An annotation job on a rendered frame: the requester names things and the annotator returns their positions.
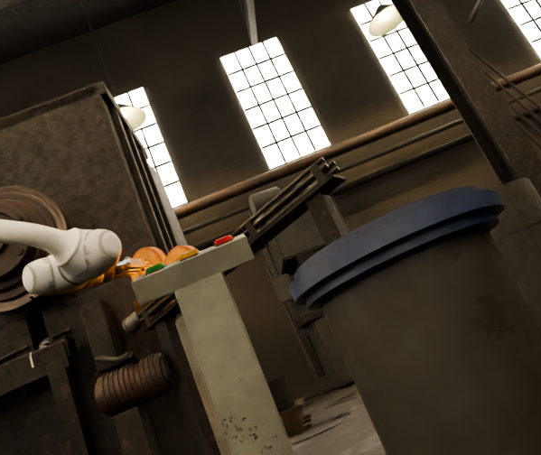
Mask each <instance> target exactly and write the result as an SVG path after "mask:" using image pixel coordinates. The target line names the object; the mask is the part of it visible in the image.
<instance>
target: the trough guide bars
mask: <svg viewBox="0 0 541 455"><path fill-rule="evenodd" d="M324 161H325V160H324V158H323V157H321V158H320V159H319V160H318V161H316V162H315V163H314V164H313V165H312V166H310V167H309V168H308V169H307V170H306V171H305V172H303V173H302V174H301V175H300V176H299V177H297V178H296V179H295V180H294V181H293V182H291V183H290V184H289V185H288V186H287V187H285V188H284V189H283V190H282V191H281V192H279V193H278V194H277V195H276V196H275V197H274V198H272V199H271V200H270V201H269V202H268V203H267V204H266V205H265V206H264V207H263V208H261V209H260V210H259V211H258V212H257V213H256V214H254V215H253V216H252V217H251V218H250V219H248V220H247V221H246V222H245V223H244V224H243V225H241V226H240V227H239V228H238V229H237V230H235V231H234V232H233V233H232V234H231V236H233V237H235V236H236V235H237V234H238V233H239V232H241V231H242V230H243V229H244V228H247V230H246V231H245V232H243V233H242V234H243V235H245V236H246V237H249V236H251V238H250V239H249V240H248V243H249V242H250V241H251V240H252V239H253V241H254V242H255V241H256V240H257V239H259V236H258V234H260V233H261V232H262V231H263V230H265V229H266V228H267V227H268V226H270V225H271V224H272V223H273V222H274V221H276V220H277V219H278V218H280V217H281V216H282V215H283V214H284V213H285V212H286V211H287V210H289V209H290V208H291V207H292V206H293V205H295V204H296V203H297V202H298V201H299V200H301V199H302V198H303V197H304V196H306V195H307V194H308V193H309V192H311V191H312V190H313V189H314V188H316V187H317V186H318V185H319V184H320V185H321V187H322V185H324V184H325V183H327V182H328V181H327V180H326V179H327V178H328V177H329V176H330V175H332V174H334V175H335V173H336V172H338V171H339V170H340V168H339V167H338V166H337V167H335V168H334V169H333V170H332V169H331V167H332V166H333V165H335V164H336V162H335V161H331V162H330V163H329V164H327V163H325V164H324V165H323V166H322V167H321V168H320V167H319V165H320V164H321V163H322V162H324ZM310 172H312V175H311V176H310V177H309V178H307V179H306V180H305V181H304V182H302V183H301V184H300V185H299V186H298V187H297V188H295V189H294V190H293V191H292V192H290V193H289V194H288V195H287V196H286V197H285V198H283V199H282V200H281V201H280V202H278V203H277V204H276V205H275V206H274V207H273V208H271V209H270V210H269V211H268V212H267V213H266V214H265V215H264V216H263V217H261V218H260V219H259V220H258V221H257V222H255V223H254V224H253V223H252V222H253V221H254V220H255V219H256V218H257V217H259V216H260V215H261V214H262V213H263V212H265V211H266V210H267V209H268V208H269V207H271V206H272V205H273V204H274V203H275V202H276V201H278V200H279V199H280V198H281V197H283V196H284V195H285V194H286V193H287V192H288V191H289V190H290V189H291V188H292V187H294V186H295V185H296V184H297V183H298V182H299V181H301V180H302V179H303V178H304V177H306V176H307V175H308V174H309V173H310ZM324 174H325V175H324ZM316 180H317V181H318V182H317V183H316V184H314V185H313V186H312V187H311V188H310V189H309V190H308V191H306V192H305V193H304V194H303V195H302V196H301V197H300V198H298V199H297V200H296V201H294V202H293V203H292V204H291V205H290V206H288V207H287V208H286V209H285V210H283V211H282V212H281V213H280V214H279V215H277V216H276V217H275V218H274V219H272V220H271V221H270V222H269V223H266V222H267V221H268V220H269V219H270V218H271V217H273V216H274V215H275V214H276V213H277V212H278V211H279V210H281V209H282V208H283V207H284V206H286V205H287V204H288V203H289V202H290V201H292V200H293V199H294V198H295V197H297V196H298V195H299V194H300V193H301V192H303V191H304V190H305V189H306V188H308V187H309V186H310V185H311V184H312V183H314V182H315V181H316ZM258 228H261V229H260V230H259V231H258V232H257V229H258ZM242 234H241V235H242ZM175 297H176V296H175V294H174V292H173V293H171V294H170V295H168V296H167V297H166V298H165V299H164V300H162V301H161V302H160V303H159V304H158V305H156V306H155V307H154V308H153V309H152V310H150V311H149V312H147V311H148V310H149V309H150V308H152V307H153V306H154V305H155V304H156V303H157V302H159V301H160V300H161V299H162V298H163V297H162V298H160V299H157V300H155V301H152V302H151V303H150V304H149V305H147V306H146V307H145V308H144V309H143V310H142V311H140V312H139V313H138V316H139V317H141V316H142V315H143V318H142V319H141V320H140V321H141V322H143V321H145V323H146V326H147V328H150V327H151V326H153V325H152V321H151V319H150V316H151V315H152V314H156V313H157V312H159V314H158V315H156V316H155V318H156V319H157V318H158V317H159V316H160V315H161V314H163V313H164V312H165V311H166V310H168V309H169V308H170V307H171V306H173V305H174V304H175V303H176V302H177V299H176V300H175V301H174V302H172V303H171V304H170V305H169V306H167V307H166V308H165V309H164V308H163V307H164V306H165V305H166V304H168V303H169V302H170V301H171V300H173V299H174V298H175Z"/></svg>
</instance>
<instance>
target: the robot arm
mask: <svg viewBox="0 0 541 455"><path fill-rule="evenodd" d="M0 243H3V244H17V245H25V246H34V247H38V248H40V249H43V250H45V251H47V252H49V253H50V254H51V255H49V256H48V257H44V258H40V259H38V260H35V261H33V262H31V263H29V264H28V265H26V266H25V268H24V269H23V285H24V287H25V289H26V290H27V292H28V293H31V294H35V295H42V296H53V295H61V294H66V293H73V292H75V291H77V290H79V289H86V288H92V287H97V286H98V285H100V284H102V283H109V282H110V281H111V280H115V279H119V278H124V277H128V276H132V275H135V274H137V273H139V272H145V270H146V268H148V267H150V266H152V265H151V263H149V262H145V260H144V259H141V258H130V257H128V256H127V257H125V259H124V260H125V261H123V262H120V261H118V260H119V258H120V255H121V251H122V245H121V242H120V240H119V238H118V237H117V235H116V234H115V233H114V232H112V231H110V230H106V229H95V230H92V229H79V228H75V227H74V228H72V229H70V230H66V231H65V230H59V229H57V228H53V227H47V226H43V225H39V224H33V223H27V222H21V221H12V220H4V219H0Z"/></svg>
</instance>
